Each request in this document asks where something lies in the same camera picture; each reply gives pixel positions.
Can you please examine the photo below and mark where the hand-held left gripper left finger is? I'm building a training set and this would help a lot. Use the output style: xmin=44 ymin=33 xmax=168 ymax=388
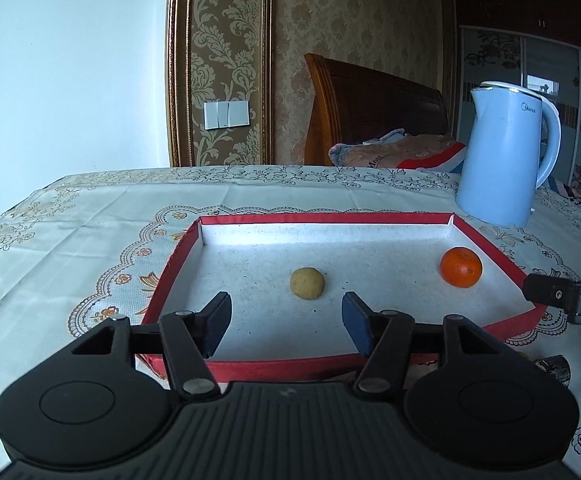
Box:
xmin=73 ymin=291 xmax=234 ymax=401

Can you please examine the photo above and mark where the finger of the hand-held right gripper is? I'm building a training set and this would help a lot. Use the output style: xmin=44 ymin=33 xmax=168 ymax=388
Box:
xmin=523 ymin=273 xmax=578 ymax=311

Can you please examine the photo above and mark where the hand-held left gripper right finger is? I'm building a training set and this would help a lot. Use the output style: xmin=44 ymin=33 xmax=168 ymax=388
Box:
xmin=341 ymin=291 xmax=513 ymax=401

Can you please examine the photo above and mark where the red shallow box tray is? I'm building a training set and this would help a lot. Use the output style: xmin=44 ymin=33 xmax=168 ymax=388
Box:
xmin=137 ymin=212 xmax=542 ymax=386

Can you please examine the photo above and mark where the small yellow longan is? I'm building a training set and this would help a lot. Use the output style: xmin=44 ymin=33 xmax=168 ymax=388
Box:
xmin=290 ymin=267 xmax=326 ymax=301

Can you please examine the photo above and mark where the dark sugarcane piece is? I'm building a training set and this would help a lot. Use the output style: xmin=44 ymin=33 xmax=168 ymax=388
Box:
xmin=534 ymin=355 xmax=572 ymax=387

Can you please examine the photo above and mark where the orange tangerine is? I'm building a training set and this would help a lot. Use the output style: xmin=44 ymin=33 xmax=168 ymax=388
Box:
xmin=439 ymin=246 xmax=483 ymax=289

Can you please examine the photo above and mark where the light blue electric kettle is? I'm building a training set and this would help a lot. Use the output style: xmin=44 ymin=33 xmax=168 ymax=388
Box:
xmin=456 ymin=81 xmax=562 ymax=228

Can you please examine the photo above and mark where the wooden bed headboard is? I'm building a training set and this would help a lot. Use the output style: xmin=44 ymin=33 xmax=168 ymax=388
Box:
xmin=304 ymin=53 xmax=450 ymax=166

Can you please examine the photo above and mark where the wardrobe with floral doors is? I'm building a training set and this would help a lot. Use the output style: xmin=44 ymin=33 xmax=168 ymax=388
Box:
xmin=457 ymin=0 xmax=581 ymax=191

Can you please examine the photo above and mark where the white wall switch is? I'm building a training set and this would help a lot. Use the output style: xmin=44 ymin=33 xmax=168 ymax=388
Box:
xmin=204 ymin=101 xmax=251 ymax=130

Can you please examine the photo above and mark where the gold ornate wall frame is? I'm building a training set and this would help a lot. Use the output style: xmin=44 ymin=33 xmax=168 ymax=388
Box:
xmin=165 ymin=0 xmax=275 ymax=167

